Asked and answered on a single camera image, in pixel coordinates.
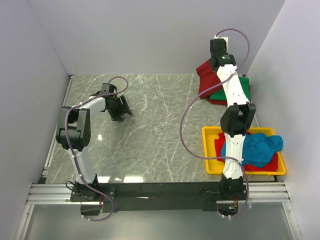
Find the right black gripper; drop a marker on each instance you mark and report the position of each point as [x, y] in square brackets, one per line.
[226, 52]

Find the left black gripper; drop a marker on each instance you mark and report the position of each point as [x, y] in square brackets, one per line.
[124, 109]

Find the dark red t-shirt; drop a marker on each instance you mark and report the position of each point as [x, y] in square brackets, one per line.
[207, 79]

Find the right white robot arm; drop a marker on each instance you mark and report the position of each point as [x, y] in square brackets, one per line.
[237, 119]

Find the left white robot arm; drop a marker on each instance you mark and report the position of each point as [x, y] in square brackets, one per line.
[73, 131]

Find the folded green t-shirt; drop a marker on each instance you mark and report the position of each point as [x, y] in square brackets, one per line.
[246, 90]

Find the folded red t-shirt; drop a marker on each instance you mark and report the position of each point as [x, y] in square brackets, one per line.
[217, 102]

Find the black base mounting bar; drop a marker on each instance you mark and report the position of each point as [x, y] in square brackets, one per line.
[159, 196]

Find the blue t-shirt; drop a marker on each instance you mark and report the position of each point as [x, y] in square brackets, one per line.
[262, 147]

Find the bright red t-shirt in bin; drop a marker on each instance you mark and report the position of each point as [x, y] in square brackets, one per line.
[262, 167]

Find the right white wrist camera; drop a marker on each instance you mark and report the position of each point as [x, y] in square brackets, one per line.
[221, 42]

